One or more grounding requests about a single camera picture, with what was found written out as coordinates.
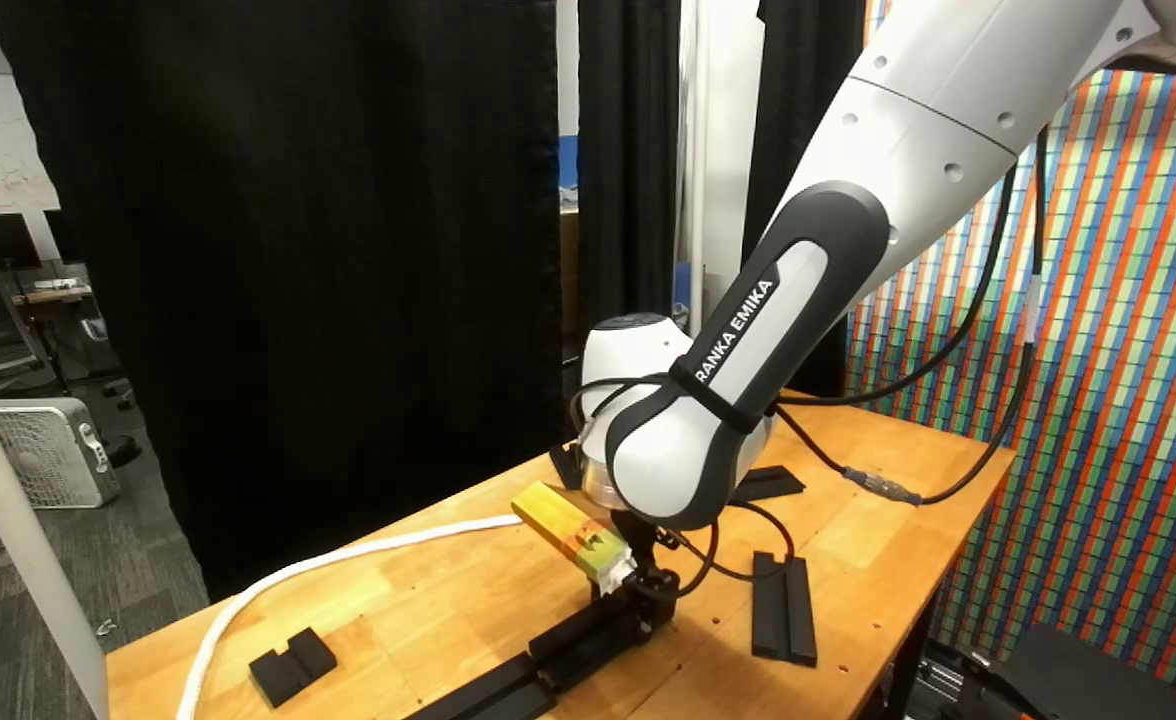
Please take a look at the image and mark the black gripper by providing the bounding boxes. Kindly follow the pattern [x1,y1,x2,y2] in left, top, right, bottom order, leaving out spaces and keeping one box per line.
[613,513,681,633]

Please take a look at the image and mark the colourful woven backdrop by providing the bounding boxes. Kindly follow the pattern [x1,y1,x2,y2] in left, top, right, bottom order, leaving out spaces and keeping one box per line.
[849,70,1176,686]

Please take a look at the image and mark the black curtain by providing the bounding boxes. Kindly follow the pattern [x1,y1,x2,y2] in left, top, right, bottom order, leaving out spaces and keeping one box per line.
[0,0,560,594]

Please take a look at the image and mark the black track piece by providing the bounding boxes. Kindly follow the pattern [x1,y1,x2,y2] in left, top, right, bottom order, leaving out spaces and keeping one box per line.
[529,591,675,691]
[738,462,806,500]
[547,446,584,486]
[754,551,816,668]

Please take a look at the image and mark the small black connector block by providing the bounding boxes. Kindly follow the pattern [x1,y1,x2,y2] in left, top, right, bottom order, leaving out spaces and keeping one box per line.
[249,626,338,706]

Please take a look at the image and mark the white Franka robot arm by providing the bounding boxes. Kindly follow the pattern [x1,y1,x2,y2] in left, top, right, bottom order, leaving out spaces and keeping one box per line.
[581,0,1176,529]

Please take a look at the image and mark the black track piece table edge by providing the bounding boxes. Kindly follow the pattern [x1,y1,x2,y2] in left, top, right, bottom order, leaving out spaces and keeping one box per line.
[407,656,558,720]

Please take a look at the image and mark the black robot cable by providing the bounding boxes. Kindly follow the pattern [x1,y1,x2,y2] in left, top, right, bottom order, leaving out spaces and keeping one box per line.
[666,123,1051,594]

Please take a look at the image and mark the yellow wrist camera box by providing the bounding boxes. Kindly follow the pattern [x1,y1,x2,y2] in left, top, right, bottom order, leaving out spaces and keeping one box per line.
[511,485,637,594]

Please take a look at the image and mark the grey computer case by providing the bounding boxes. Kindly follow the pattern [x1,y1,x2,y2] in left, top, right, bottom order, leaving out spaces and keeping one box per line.
[0,397,120,508]

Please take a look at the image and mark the white cable conduit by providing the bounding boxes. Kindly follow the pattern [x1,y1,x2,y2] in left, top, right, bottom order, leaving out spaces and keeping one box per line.
[172,513,529,720]

